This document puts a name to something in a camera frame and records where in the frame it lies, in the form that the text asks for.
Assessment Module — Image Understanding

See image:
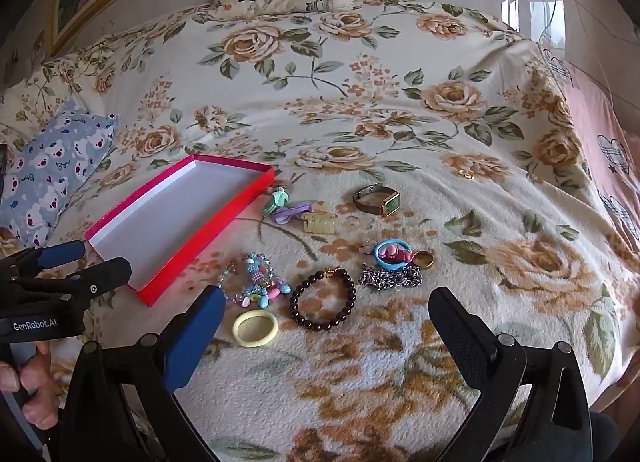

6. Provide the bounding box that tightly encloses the person's left hand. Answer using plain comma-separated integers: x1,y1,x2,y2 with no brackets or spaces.
0,339,62,430

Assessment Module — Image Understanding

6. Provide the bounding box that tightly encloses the green hair tie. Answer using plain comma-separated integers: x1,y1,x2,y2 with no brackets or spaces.
261,188,291,217

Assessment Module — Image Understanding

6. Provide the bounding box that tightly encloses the purple hair tie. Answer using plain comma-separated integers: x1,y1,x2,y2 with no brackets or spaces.
270,201,313,226

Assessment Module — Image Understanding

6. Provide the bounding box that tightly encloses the silver chain bracelet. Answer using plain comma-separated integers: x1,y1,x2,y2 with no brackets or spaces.
357,265,424,291

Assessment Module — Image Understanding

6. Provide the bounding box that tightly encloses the floral blanket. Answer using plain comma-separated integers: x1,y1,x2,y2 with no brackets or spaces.
0,0,632,462

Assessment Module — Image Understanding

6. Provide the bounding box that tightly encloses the blue koala print pillow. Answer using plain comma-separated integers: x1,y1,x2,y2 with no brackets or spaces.
0,100,121,249

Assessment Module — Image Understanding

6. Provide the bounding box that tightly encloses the yellow hair tie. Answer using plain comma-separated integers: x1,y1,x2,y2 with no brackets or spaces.
231,311,279,347

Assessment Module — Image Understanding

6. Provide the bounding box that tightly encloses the red jewelry box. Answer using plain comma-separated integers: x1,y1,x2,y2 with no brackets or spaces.
84,153,276,307

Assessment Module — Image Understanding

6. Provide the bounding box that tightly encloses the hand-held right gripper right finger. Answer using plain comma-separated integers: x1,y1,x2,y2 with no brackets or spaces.
428,286,591,462

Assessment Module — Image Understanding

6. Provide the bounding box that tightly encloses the blue bead bracelet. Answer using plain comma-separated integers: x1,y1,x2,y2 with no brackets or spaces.
244,252,277,288

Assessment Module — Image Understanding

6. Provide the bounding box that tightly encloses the gold square wristwatch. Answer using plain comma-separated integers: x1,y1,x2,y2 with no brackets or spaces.
352,183,402,218

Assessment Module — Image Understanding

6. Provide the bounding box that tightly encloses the yellow hair clip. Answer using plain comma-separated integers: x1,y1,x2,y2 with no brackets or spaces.
301,211,337,236

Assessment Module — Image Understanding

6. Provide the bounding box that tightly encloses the blue hair tie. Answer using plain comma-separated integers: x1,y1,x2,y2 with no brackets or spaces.
372,239,413,272

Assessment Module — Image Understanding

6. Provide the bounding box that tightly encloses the dark bead bracelet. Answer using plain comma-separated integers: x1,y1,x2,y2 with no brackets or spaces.
289,267,357,330

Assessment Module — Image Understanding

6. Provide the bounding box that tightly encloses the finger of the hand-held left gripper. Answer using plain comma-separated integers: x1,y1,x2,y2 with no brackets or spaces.
0,241,87,283
0,257,133,315

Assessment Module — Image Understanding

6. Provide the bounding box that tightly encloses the pink heart print blanket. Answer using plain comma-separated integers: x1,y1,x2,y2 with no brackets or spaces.
537,42,640,263

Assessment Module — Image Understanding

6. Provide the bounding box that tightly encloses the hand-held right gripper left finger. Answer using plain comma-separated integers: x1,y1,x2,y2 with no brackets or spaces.
60,286,227,462

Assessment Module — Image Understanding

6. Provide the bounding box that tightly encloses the pastel bead bracelet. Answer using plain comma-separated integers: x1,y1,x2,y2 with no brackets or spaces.
217,262,292,309

